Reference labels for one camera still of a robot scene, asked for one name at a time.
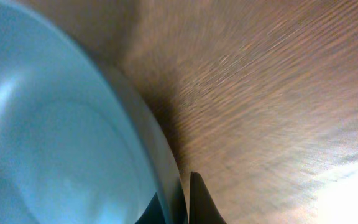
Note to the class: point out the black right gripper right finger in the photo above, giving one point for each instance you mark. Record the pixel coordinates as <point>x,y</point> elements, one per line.
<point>202,207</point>

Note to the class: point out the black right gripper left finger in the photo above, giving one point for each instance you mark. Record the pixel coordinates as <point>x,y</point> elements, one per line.
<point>153,214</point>

